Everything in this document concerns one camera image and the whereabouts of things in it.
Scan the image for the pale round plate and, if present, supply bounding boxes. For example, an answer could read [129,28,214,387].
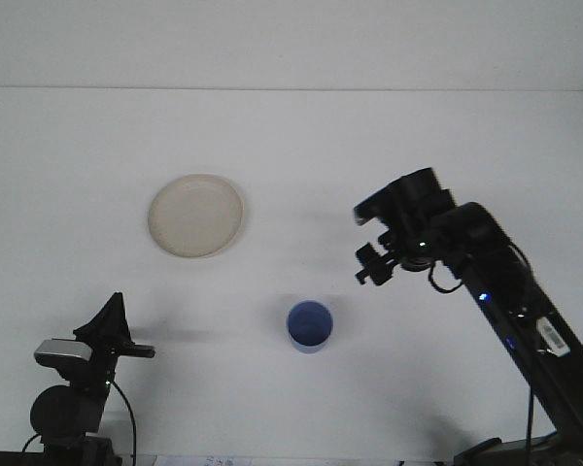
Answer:
[148,173,247,260]

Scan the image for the pale blue cup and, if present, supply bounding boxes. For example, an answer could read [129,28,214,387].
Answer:
[286,299,334,354]

